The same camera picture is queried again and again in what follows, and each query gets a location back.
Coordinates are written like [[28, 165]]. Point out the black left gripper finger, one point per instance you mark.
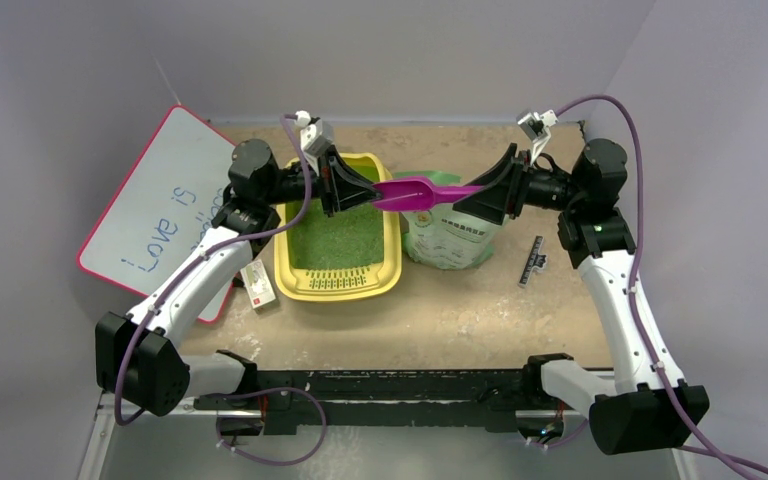
[[356, 175], [351, 200]]

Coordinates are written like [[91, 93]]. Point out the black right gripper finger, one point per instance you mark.
[[492, 207], [501, 178]]

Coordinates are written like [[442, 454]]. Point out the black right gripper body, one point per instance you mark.
[[518, 185]]

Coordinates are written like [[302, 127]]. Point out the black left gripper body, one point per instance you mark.
[[324, 186]]

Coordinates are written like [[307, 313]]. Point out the magenta plastic litter scoop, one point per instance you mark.
[[418, 193]]

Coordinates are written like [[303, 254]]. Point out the yellow litter box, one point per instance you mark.
[[350, 256]]

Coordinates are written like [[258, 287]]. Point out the green cat litter bag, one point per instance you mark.
[[443, 238]]

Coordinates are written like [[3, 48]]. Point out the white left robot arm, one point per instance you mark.
[[137, 358]]

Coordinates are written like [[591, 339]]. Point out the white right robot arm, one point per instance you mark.
[[648, 404]]

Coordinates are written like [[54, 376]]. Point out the small white red box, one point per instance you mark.
[[258, 285]]

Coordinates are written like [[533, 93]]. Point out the black ruler strip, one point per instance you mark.
[[535, 262]]

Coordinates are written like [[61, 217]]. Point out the pink framed whiteboard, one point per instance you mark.
[[163, 208]]

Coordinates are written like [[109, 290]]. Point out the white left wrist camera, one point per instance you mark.
[[315, 134]]

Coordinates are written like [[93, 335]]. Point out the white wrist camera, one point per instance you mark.
[[315, 134], [536, 127]]

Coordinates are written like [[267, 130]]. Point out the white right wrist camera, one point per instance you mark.
[[536, 127]]

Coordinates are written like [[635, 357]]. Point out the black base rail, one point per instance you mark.
[[496, 400]]

